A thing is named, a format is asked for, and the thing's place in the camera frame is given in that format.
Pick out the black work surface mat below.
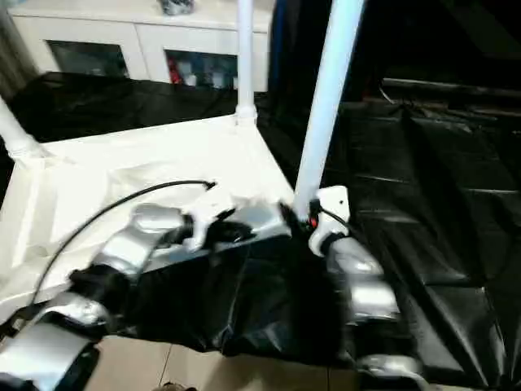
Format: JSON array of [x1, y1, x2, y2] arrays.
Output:
[[0, 71, 521, 388]]

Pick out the grey curtain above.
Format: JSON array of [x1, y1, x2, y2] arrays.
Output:
[[0, 11, 40, 101]]

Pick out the dark patterned object on cabinet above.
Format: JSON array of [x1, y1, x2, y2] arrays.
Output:
[[158, 0, 197, 16]]

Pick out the white plastic table leg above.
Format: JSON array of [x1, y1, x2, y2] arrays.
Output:
[[234, 0, 258, 127], [0, 97, 46, 164], [292, 0, 366, 221]]

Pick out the white glass door cabinet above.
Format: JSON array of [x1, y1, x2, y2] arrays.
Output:
[[10, 0, 272, 93]]

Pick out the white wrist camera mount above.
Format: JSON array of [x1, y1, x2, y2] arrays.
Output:
[[308, 185, 351, 256], [185, 191, 239, 250]]

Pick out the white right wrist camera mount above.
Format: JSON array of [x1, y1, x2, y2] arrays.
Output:
[[308, 185, 351, 256]]

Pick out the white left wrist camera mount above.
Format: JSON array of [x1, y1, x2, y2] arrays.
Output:
[[185, 191, 239, 250]]

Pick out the white plastic table top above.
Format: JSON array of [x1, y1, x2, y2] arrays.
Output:
[[0, 115, 296, 323]]

